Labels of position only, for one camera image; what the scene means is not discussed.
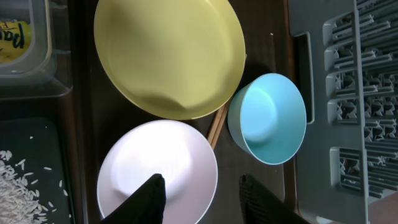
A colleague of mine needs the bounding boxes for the pile of white rice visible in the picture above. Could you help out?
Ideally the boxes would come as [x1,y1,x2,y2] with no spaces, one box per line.
[0,135,71,224]

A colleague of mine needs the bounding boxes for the pink bowl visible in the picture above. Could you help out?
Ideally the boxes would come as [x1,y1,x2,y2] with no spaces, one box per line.
[96,119,218,223]

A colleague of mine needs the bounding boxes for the grey dishwasher rack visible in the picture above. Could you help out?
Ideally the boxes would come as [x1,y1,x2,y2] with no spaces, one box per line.
[289,0,397,223]

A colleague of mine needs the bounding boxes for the yellow plate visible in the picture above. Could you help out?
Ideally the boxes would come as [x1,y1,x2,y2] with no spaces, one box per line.
[93,0,246,120]

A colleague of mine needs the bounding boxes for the green orange snack wrapper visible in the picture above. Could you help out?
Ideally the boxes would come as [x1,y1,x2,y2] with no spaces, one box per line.
[0,20,32,64]

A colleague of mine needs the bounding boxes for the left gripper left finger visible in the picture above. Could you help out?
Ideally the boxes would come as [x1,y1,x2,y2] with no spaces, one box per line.
[101,174,166,224]

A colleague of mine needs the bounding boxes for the dark brown serving tray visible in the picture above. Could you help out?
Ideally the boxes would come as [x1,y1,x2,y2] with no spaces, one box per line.
[68,1,297,223]

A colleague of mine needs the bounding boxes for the wooden chopstick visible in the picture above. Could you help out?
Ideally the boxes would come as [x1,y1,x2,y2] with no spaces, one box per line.
[210,104,230,150]
[206,54,248,144]

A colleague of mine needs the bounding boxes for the light blue bowl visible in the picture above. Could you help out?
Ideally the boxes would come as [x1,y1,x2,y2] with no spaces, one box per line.
[227,73,307,165]

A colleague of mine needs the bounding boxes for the clear plastic bin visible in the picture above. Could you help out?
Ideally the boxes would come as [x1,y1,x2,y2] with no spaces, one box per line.
[1,0,73,101]

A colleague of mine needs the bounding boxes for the black plastic bin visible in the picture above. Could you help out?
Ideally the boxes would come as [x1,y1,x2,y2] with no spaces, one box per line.
[1,103,76,223]

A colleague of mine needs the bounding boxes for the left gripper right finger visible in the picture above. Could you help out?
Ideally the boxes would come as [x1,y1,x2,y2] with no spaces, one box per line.
[239,174,309,224]

